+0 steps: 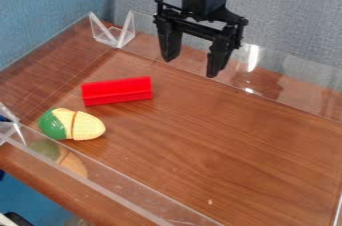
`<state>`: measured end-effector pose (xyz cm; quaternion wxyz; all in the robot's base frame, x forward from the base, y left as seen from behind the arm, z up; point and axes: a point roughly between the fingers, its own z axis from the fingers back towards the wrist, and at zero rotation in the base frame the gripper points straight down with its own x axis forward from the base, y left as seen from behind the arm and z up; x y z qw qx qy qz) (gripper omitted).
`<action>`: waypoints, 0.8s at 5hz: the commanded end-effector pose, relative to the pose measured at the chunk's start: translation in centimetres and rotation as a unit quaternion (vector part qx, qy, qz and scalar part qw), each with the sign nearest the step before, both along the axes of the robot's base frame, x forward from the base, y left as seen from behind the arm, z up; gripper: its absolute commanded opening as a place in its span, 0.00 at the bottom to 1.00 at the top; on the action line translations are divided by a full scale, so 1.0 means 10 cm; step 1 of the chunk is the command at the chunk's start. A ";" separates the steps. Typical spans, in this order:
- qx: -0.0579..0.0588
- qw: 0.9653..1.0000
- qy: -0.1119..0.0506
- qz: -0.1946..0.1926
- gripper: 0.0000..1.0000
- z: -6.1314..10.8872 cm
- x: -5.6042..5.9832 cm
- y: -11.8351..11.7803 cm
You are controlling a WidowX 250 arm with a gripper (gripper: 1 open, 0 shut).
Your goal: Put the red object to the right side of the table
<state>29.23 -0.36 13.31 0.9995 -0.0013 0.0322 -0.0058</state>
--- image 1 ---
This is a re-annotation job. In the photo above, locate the red rectangular block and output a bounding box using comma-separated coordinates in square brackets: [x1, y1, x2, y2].
[82, 76, 152, 106]

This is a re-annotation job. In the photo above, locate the clear acrylic back panel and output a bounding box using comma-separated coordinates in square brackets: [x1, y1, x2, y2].
[130, 11, 342, 124]

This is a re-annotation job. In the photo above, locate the green and yellow toy corn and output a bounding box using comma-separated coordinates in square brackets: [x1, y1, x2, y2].
[37, 108, 106, 141]

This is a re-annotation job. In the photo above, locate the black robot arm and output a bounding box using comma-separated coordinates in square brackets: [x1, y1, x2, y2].
[154, 0, 249, 78]

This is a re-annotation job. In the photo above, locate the clear acrylic corner bracket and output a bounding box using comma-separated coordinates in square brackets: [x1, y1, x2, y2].
[88, 11, 136, 48]

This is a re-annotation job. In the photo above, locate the clear acrylic left bracket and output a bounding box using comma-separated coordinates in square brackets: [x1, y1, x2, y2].
[0, 102, 27, 146]

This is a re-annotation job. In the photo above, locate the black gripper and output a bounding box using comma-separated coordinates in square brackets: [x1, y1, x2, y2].
[154, 0, 249, 78]

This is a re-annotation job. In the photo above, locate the clear acrylic front panel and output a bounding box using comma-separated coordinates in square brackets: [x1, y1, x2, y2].
[5, 125, 223, 226]

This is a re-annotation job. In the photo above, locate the clear acrylic panel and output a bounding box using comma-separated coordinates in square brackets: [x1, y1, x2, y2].
[130, 11, 342, 124]
[5, 125, 223, 226]

